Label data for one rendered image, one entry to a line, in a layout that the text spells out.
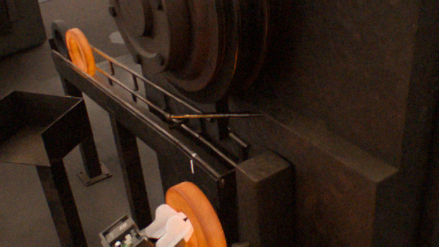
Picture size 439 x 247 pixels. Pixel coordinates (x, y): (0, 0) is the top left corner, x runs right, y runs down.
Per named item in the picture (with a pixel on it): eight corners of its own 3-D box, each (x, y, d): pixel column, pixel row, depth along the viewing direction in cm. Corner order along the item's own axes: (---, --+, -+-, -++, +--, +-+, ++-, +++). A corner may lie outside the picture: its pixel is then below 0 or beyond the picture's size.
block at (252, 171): (276, 227, 125) (272, 145, 113) (298, 246, 119) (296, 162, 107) (239, 247, 120) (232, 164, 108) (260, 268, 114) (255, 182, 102)
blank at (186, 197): (175, 167, 92) (159, 173, 91) (222, 207, 80) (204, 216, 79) (187, 234, 100) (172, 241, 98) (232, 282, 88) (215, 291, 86)
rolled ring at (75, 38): (84, 85, 203) (92, 82, 204) (90, 64, 186) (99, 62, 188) (64, 44, 206) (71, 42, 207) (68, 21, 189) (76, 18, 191)
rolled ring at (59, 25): (60, 25, 199) (68, 22, 201) (46, 18, 214) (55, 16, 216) (74, 70, 207) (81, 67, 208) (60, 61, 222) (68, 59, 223)
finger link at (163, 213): (188, 193, 85) (143, 229, 83) (199, 215, 89) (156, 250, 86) (179, 184, 88) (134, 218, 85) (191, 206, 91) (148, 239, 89)
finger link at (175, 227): (198, 203, 83) (151, 240, 80) (210, 225, 87) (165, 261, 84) (188, 193, 85) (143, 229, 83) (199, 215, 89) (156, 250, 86)
